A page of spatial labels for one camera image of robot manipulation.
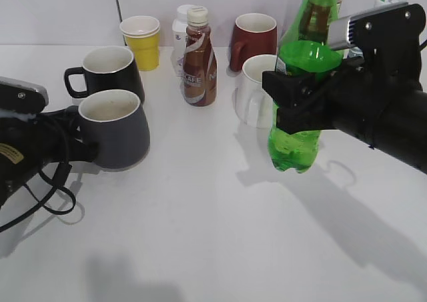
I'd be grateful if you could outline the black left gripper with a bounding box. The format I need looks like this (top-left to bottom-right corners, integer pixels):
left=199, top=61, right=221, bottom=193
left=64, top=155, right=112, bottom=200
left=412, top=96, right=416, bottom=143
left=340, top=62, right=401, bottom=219
left=1, top=105, right=98, bottom=205

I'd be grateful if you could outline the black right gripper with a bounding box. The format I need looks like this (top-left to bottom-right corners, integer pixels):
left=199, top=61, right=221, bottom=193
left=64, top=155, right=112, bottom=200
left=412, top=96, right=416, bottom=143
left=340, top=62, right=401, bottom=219
left=262, top=58, right=426, bottom=173

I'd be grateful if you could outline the dark grey ceramic mug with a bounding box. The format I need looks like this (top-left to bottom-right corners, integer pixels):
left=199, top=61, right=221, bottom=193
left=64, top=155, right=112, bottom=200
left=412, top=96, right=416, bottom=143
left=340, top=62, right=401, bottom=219
left=77, top=89, right=150, bottom=170

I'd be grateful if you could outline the green soda bottle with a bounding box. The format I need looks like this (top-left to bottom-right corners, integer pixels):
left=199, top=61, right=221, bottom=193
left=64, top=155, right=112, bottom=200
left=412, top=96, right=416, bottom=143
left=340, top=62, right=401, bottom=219
left=263, top=0, right=343, bottom=173

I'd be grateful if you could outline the white ceramic mug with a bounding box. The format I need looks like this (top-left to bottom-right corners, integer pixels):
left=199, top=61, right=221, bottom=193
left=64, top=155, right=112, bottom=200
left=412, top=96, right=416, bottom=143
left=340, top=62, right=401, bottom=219
left=234, top=54, right=276, bottom=129

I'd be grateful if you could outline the black ceramic mug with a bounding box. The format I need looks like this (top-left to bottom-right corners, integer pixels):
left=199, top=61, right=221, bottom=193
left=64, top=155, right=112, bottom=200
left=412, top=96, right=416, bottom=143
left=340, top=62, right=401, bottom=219
left=63, top=46, right=145, bottom=103

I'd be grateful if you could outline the dark red ceramic mug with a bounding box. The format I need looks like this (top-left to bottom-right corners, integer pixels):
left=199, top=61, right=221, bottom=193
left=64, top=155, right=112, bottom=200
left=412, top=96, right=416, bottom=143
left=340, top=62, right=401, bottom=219
left=229, top=13, right=277, bottom=72

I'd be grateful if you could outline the brown Nescafe coffee bottle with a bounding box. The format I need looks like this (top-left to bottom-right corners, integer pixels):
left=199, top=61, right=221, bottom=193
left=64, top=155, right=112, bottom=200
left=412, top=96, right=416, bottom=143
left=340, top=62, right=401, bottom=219
left=183, top=6, right=217, bottom=107

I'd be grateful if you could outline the clear water bottle green label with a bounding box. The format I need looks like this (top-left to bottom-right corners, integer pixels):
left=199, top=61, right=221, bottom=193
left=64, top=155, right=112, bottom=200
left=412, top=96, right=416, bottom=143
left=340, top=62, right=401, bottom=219
left=347, top=0, right=399, bottom=58

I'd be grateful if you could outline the white milk bottle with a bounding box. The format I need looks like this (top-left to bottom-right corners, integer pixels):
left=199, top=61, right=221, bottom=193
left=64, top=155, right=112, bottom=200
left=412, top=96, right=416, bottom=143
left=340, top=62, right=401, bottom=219
left=171, top=4, right=195, bottom=77

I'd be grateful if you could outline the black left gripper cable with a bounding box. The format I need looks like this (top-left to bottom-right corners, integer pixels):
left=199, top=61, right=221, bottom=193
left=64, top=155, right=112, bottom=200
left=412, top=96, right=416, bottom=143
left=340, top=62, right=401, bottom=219
left=0, top=113, right=84, bottom=233

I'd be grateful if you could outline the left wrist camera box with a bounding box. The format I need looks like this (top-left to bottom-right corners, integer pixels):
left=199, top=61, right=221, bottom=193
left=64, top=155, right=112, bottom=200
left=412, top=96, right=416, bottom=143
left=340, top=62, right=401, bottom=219
left=1, top=77, right=49, bottom=115

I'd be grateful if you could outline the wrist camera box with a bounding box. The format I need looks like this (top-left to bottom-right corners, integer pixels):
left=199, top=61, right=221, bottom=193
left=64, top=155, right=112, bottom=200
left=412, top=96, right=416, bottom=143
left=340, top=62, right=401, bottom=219
left=1, top=77, right=49, bottom=115
left=328, top=1, right=427, bottom=93

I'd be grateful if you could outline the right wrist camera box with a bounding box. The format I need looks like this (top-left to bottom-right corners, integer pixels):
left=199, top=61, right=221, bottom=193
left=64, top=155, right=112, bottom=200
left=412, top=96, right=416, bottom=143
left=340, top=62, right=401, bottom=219
left=328, top=1, right=427, bottom=93

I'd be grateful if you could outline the black cable on wall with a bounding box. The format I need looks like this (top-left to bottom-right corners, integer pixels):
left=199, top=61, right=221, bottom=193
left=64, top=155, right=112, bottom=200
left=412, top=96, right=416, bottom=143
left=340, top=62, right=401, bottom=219
left=111, top=0, right=123, bottom=25

